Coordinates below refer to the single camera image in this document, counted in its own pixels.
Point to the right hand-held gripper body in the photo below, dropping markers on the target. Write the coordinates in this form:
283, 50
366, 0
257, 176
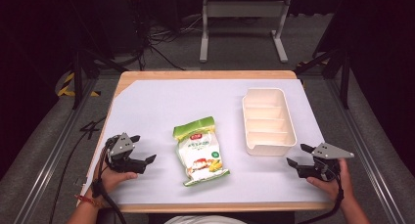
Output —
326, 167

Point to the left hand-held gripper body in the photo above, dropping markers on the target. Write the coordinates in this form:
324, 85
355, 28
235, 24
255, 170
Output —
122, 160

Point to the person's right hand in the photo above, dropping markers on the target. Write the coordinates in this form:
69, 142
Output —
339, 186

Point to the person's left hand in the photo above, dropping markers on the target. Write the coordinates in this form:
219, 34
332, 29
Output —
111, 181

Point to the white divided plastic bin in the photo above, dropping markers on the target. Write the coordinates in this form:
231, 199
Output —
268, 123

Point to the white table mat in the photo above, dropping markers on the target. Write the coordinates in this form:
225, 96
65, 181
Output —
163, 100

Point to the green and white snack bag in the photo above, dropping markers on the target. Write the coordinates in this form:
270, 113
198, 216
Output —
199, 152

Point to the person's light clothing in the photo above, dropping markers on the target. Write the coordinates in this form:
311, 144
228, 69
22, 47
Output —
204, 220

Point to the black metal stand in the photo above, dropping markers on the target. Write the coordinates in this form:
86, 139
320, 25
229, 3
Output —
78, 74
342, 74

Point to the yellow and black hazard tape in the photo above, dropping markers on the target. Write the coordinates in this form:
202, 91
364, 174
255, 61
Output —
67, 85

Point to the white metal stand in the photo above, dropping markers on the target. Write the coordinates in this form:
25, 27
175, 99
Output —
244, 8

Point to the aluminium floor rail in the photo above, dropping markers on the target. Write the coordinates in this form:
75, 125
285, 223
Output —
49, 165
368, 158

